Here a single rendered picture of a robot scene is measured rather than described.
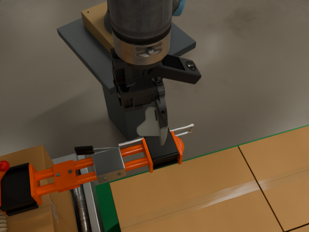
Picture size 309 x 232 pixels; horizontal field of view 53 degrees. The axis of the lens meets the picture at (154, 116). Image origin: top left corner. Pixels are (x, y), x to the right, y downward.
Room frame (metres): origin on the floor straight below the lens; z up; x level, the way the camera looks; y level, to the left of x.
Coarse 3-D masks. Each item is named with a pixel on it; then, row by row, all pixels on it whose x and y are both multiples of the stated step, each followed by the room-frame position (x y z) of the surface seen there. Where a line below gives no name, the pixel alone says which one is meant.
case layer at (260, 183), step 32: (192, 160) 0.62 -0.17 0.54; (224, 160) 0.62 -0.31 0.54; (256, 160) 0.62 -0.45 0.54; (288, 160) 0.62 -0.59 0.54; (128, 192) 0.48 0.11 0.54; (160, 192) 0.48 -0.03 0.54; (192, 192) 0.48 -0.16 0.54; (224, 192) 0.48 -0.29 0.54; (256, 192) 0.48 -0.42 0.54; (288, 192) 0.48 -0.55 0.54; (128, 224) 0.35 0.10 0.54; (160, 224) 0.35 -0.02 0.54; (192, 224) 0.35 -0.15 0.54; (224, 224) 0.35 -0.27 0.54; (256, 224) 0.35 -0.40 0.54; (288, 224) 0.35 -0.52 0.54
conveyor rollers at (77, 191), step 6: (78, 174) 0.55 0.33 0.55; (78, 192) 0.47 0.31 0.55; (84, 192) 0.48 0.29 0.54; (78, 198) 0.45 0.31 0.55; (84, 198) 0.45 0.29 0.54; (78, 204) 0.42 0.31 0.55; (84, 204) 0.42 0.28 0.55; (78, 210) 0.40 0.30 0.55; (84, 210) 0.40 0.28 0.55; (78, 216) 0.38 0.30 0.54; (84, 216) 0.38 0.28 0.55; (78, 222) 0.36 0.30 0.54; (84, 222) 0.35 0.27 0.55; (84, 228) 0.33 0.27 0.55; (90, 228) 0.33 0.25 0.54
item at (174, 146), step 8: (152, 136) 0.40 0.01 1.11; (168, 136) 0.40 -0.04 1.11; (144, 144) 0.38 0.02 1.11; (152, 144) 0.38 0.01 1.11; (168, 144) 0.38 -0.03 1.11; (176, 144) 0.38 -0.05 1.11; (144, 152) 0.37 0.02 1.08; (152, 152) 0.36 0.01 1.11; (160, 152) 0.36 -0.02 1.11; (168, 152) 0.36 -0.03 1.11; (176, 152) 0.36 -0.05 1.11; (152, 160) 0.34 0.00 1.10; (160, 160) 0.35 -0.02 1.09; (168, 160) 0.35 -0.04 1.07; (176, 160) 0.36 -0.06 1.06; (152, 168) 0.33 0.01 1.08
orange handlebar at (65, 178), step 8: (176, 136) 0.41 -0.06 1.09; (128, 152) 0.37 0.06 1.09; (136, 152) 0.37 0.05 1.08; (72, 160) 0.34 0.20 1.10; (80, 160) 0.35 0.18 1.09; (88, 160) 0.34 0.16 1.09; (136, 160) 0.35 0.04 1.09; (144, 160) 0.34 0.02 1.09; (48, 168) 0.32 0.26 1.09; (56, 168) 0.32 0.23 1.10; (64, 168) 0.32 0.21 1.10; (72, 168) 0.32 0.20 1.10; (80, 168) 0.33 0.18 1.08; (128, 168) 0.32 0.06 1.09; (40, 176) 0.30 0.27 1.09; (48, 176) 0.31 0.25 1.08; (56, 176) 0.30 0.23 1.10; (64, 176) 0.30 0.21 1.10; (72, 176) 0.30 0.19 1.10; (80, 176) 0.30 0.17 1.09; (88, 176) 0.30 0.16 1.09; (96, 176) 0.30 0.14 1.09; (48, 184) 0.28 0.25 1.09; (56, 184) 0.28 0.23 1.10; (64, 184) 0.28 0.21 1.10; (72, 184) 0.28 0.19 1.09; (80, 184) 0.29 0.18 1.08; (40, 192) 0.26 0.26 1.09; (48, 192) 0.27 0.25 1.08
